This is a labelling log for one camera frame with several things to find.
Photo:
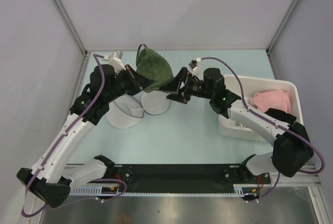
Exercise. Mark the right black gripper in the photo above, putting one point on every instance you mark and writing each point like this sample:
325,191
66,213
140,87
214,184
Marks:
183,97

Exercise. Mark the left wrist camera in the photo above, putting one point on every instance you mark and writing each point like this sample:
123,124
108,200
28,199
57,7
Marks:
115,60

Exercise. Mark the right aluminium frame post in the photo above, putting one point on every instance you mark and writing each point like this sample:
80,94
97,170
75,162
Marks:
287,16

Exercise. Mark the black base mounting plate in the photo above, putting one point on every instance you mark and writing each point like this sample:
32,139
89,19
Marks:
185,178

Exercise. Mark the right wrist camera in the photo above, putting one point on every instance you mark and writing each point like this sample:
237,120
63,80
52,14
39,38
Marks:
194,67

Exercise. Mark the left aluminium frame post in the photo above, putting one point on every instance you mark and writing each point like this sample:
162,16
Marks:
69,25

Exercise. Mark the black garment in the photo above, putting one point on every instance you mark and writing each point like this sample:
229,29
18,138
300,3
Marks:
281,115

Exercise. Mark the green bra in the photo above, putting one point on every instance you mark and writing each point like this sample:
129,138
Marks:
153,66

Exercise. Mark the pink garment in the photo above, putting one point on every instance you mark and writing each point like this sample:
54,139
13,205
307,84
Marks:
276,99

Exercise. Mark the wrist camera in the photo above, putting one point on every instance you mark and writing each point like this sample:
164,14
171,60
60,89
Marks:
194,67
115,60

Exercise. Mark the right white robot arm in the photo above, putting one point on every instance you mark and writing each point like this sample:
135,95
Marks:
290,142

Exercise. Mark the aluminium frame post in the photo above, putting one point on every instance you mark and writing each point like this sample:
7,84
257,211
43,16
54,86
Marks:
287,16
69,25

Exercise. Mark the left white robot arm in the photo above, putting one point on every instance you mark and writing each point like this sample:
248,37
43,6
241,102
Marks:
47,178

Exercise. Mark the white plastic basket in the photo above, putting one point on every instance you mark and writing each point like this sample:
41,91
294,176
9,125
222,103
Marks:
251,86

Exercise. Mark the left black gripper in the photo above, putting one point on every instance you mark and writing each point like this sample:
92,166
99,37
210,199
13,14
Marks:
138,82

